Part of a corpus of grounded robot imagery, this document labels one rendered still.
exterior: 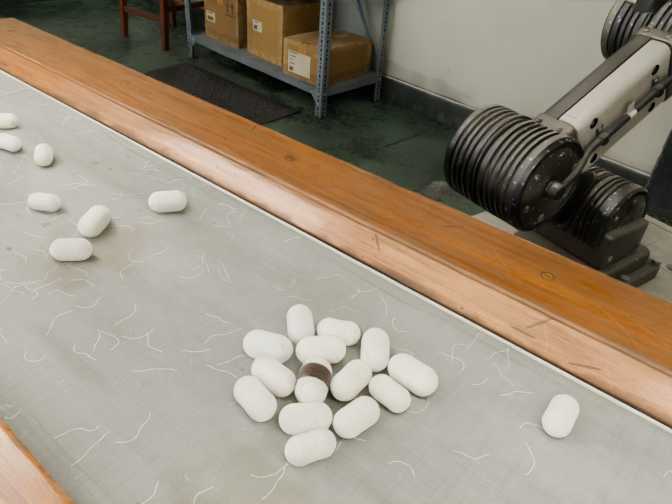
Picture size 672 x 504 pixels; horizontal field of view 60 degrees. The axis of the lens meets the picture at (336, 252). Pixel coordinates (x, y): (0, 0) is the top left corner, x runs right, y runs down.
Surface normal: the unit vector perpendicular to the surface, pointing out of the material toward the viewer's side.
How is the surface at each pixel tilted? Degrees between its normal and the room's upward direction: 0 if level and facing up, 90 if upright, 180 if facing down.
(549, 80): 90
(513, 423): 0
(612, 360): 45
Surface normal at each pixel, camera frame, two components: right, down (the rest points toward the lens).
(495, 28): -0.71, 0.34
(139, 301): 0.07, -0.81
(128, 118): -0.40, -0.29
